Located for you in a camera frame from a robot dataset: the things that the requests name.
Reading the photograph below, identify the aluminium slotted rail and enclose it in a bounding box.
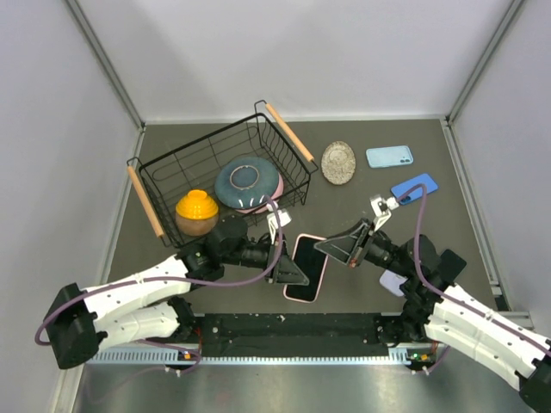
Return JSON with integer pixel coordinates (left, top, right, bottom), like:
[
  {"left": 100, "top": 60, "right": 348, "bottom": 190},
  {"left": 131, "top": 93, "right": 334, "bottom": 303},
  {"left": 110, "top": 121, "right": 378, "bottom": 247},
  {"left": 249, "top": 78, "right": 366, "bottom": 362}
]
[{"left": 87, "top": 346, "right": 436, "bottom": 366}]

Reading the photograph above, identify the pink plate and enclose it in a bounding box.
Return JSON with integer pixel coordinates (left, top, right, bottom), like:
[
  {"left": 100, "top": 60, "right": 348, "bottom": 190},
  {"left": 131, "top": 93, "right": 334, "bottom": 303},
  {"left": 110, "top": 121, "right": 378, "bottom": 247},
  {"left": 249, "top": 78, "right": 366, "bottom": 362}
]
[{"left": 238, "top": 174, "right": 284, "bottom": 214}]

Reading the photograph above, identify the brown speckled bowl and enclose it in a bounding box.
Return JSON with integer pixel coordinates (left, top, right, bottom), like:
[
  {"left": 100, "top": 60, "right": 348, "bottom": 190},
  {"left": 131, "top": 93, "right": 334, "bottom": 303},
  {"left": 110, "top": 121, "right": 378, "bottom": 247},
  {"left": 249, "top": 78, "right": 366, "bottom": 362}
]
[{"left": 176, "top": 214, "right": 219, "bottom": 237}]

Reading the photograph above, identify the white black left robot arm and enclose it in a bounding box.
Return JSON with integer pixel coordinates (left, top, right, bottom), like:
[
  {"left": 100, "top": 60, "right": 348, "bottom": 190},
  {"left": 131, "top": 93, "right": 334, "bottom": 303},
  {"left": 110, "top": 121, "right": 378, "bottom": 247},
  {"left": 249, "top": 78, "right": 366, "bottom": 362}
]
[{"left": 36, "top": 215, "right": 310, "bottom": 370}]

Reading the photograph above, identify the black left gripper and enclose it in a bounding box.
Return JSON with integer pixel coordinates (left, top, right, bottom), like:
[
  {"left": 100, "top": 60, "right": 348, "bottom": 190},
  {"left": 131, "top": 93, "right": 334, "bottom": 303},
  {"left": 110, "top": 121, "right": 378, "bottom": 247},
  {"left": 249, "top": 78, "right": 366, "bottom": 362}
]
[{"left": 222, "top": 231, "right": 308, "bottom": 284}]

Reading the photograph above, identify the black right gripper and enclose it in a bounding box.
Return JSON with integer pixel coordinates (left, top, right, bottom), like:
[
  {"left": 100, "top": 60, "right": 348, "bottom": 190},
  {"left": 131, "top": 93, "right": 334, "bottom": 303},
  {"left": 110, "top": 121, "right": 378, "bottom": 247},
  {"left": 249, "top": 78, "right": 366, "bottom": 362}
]
[{"left": 315, "top": 218, "right": 413, "bottom": 278}]

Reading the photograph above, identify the yellow ribbed bowl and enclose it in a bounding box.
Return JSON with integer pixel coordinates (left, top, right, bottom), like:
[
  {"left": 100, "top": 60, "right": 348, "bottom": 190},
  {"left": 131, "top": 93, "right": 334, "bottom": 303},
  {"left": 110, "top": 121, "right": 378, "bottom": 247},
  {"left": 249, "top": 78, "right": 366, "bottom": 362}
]
[{"left": 176, "top": 189, "right": 219, "bottom": 220}]

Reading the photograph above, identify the light blue phone case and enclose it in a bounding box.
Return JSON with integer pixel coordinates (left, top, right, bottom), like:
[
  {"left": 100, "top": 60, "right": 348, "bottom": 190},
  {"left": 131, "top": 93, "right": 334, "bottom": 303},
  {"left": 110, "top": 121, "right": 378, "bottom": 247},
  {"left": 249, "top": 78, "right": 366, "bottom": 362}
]
[{"left": 366, "top": 145, "right": 414, "bottom": 169}]

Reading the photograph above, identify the black wire dish basket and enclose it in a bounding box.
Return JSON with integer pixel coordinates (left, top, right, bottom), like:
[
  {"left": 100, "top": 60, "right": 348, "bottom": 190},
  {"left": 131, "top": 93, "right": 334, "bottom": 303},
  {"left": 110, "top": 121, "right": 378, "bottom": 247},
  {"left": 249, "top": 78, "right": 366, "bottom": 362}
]
[{"left": 126, "top": 100, "right": 320, "bottom": 249}]

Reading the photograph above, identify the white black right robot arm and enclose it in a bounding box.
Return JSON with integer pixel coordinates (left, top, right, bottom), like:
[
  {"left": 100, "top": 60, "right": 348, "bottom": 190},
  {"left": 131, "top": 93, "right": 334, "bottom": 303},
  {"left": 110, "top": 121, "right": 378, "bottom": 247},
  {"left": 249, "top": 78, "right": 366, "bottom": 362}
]
[{"left": 315, "top": 219, "right": 550, "bottom": 412}]

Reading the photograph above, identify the pink phone case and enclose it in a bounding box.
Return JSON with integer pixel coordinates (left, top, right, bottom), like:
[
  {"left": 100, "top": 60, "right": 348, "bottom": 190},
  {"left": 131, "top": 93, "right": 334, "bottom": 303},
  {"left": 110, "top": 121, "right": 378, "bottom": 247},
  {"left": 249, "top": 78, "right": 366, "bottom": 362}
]
[{"left": 282, "top": 232, "right": 331, "bottom": 304}]

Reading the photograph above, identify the lilac phone case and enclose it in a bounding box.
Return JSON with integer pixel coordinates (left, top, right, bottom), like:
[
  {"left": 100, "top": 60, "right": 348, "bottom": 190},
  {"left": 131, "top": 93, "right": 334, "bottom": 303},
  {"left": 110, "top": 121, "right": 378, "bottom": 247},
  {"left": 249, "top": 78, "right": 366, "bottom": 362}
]
[{"left": 379, "top": 270, "right": 407, "bottom": 297}]

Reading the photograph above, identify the black smartphone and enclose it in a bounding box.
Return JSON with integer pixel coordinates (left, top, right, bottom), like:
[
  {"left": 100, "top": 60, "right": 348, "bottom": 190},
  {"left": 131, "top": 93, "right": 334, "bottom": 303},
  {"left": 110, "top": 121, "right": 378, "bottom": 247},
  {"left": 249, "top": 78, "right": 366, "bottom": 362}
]
[{"left": 286, "top": 236, "right": 328, "bottom": 301}]

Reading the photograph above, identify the blue glazed ceramic plate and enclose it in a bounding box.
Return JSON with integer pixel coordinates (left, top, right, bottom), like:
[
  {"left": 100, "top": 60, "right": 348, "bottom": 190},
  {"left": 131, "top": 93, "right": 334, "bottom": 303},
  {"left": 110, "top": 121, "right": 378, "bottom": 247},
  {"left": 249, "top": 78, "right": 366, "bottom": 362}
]
[{"left": 214, "top": 157, "right": 280, "bottom": 210}]

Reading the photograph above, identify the speckled oval dish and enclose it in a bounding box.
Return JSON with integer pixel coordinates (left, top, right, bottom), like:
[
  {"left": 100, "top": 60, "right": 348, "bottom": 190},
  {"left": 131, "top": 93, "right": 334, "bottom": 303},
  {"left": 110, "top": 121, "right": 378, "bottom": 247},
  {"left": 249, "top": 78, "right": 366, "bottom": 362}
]
[{"left": 321, "top": 141, "right": 356, "bottom": 186}]

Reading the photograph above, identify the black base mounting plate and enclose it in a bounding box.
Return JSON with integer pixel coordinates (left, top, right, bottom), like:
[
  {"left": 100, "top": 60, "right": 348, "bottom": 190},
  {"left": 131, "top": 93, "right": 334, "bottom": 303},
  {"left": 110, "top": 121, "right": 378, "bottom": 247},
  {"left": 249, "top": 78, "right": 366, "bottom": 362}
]
[{"left": 145, "top": 311, "right": 431, "bottom": 357}]

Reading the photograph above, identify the dark green smartphone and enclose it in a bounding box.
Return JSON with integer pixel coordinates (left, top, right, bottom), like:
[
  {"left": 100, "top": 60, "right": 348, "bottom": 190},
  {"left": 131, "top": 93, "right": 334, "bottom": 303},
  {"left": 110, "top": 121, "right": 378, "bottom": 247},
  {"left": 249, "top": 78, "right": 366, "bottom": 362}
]
[{"left": 437, "top": 249, "right": 467, "bottom": 280}]

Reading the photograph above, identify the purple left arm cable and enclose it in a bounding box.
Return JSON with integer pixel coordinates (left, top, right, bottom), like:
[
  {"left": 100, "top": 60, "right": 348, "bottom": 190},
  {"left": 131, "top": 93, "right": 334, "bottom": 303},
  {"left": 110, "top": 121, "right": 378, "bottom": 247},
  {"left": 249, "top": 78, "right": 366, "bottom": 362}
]
[{"left": 34, "top": 195, "right": 288, "bottom": 345}]

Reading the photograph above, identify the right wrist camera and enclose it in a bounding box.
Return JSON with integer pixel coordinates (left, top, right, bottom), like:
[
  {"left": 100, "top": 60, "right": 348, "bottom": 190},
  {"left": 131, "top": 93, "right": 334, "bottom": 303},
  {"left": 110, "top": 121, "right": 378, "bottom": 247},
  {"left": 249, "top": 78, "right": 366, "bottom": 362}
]
[{"left": 370, "top": 195, "right": 399, "bottom": 232}]

